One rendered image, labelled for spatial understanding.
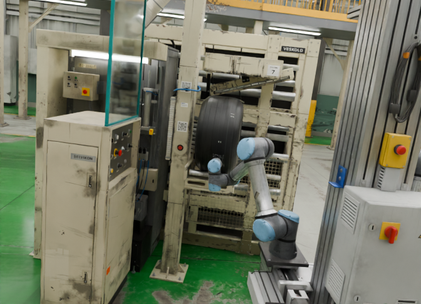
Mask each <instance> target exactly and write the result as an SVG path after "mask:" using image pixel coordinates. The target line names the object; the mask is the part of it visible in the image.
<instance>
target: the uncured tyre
mask: <svg viewBox="0 0 421 304"><path fill-rule="evenodd" d="M215 107H218V108H215ZM231 113H235V116H234V118H231V117H230V115H231ZM243 113H244V107H243V104H242V102H241V101H240V100H239V99H237V98H232V97H222V96H217V95H212V96H209V97H207V98H206V99H205V100H204V101H203V102H202V105H201V108H200V113H199V118H198V121H197V129H196V134H195V164H196V166H197V167H198V168H199V169H200V170H203V171H209V170H208V163H209V161H210V160H212V154H217V155H224V158H223V161H222V163H223V164H224V167H221V173H222V174H228V173H230V171H232V170H233V169H234V168H235V167H236V164H237V158H238V155H237V146H238V145H239V142H240V139H241V129H242V120H243ZM217 140H221V141H222V144H218V143H217Z"/></svg>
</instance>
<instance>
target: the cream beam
mask: <svg viewBox="0 0 421 304"><path fill-rule="evenodd" d="M283 62H284V61H283V60H271V59H265V58H253V57H247V56H236V55H225V54H218V53H207V52H206V53H205V62H204V71H209V72H214V73H224V74H230V75H242V76H250V77H256V78H267V79H273V80H280V79H281V75H282V70H283ZM268 65H276V66H280V69H279V76H270V75H267V72H268Z"/></svg>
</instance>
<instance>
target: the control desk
mask: <svg viewBox="0 0 421 304"><path fill-rule="evenodd" d="M140 125H141V117H136V118H132V119H130V120H126V121H124V122H120V123H116V124H114V125H111V126H108V127H106V126H105V113H101V112H92V111H84V112H78V113H71V114H67V115H61V116H57V117H51V118H44V129H43V192H42V225H41V288H40V304H112V303H113V302H114V300H115V298H116V297H117V295H118V294H119V292H120V290H121V289H122V287H123V286H124V284H125V282H126V281H127V275H128V272H129V271H130V260H131V251H132V234H133V218H134V209H135V192H136V183H137V167H138V151H139V142H140ZM109 266H110V272H109V273H108V274H107V269H108V268H109Z"/></svg>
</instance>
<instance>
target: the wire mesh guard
mask: <svg viewBox="0 0 421 304"><path fill-rule="evenodd" d="M270 159H273V161H274V159H277V160H283V161H285V160H286V161H291V162H296V165H295V168H294V176H293V180H292V182H293V183H292V187H291V193H290V199H289V206H288V211H290V209H291V201H292V197H293V190H294V183H295V178H296V171H297V167H298V160H295V159H286V158H280V157H270ZM190 190H191V189H189V193H188V199H187V211H186V217H185V221H186V222H187V223H195V224H203V225H207V226H215V227H220V228H227V229H235V230H240V231H248V232H252V233H253V232H254V231H253V230H252V229H253V228H252V229H246V228H247V227H245V229H244V228H240V227H238V228H237V227H232V226H226V223H225V226H224V225H219V224H216V223H217V222H216V223H215V224H211V223H206V221H205V223H203V222H198V221H196V220H197V219H195V221H193V218H192V221H188V220H187V218H188V216H189V215H188V213H190V212H189V206H190V207H191V205H189V203H191V202H192V199H190ZM190 200H191V202H190ZM202 221H203V219H202ZM228 225H230V224H228Z"/></svg>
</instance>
